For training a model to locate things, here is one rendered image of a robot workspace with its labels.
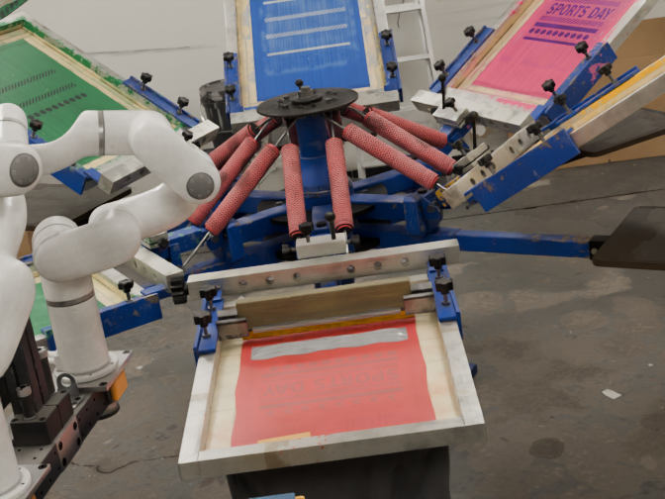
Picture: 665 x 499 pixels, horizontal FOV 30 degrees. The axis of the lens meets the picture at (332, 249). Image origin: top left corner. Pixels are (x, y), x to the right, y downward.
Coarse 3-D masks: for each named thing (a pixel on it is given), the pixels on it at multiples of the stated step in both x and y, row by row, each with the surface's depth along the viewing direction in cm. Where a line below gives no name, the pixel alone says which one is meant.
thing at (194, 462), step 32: (448, 352) 263; (192, 416) 252; (480, 416) 235; (192, 448) 239; (256, 448) 236; (288, 448) 234; (320, 448) 234; (352, 448) 234; (384, 448) 234; (416, 448) 234
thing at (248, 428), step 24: (288, 336) 291; (312, 336) 289; (240, 360) 282; (264, 360) 280; (288, 360) 278; (240, 384) 270; (240, 408) 260; (240, 432) 250; (264, 432) 249; (288, 432) 247; (312, 432) 246
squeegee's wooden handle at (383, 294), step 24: (336, 288) 287; (360, 288) 286; (384, 288) 286; (408, 288) 286; (240, 312) 288; (264, 312) 288; (288, 312) 288; (312, 312) 288; (336, 312) 288; (360, 312) 288
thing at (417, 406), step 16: (400, 320) 291; (416, 336) 281; (336, 352) 279; (352, 352) 278; (368, 352) 276; (400, 352) 274; (416, 352) 273; (400, 368) 267; (416, 368) 266; (416, 384) 259; (400, 400) 253; (416, 400) 252; (336, 416) 251; (352, 416) 250; (368, 416) 249; (384, 416) 248; (400, 416) 247; (416, 416) 246; (432, 416) 245; (336, 432) 244
